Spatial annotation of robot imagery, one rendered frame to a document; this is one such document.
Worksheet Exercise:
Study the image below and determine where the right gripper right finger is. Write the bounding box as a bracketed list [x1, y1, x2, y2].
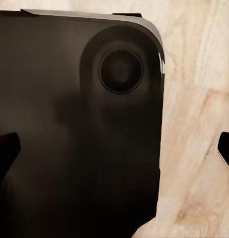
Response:
[218, 132, 229, 165]

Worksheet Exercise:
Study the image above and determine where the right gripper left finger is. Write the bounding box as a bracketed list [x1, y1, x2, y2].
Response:
[0, 132, 21, 184]

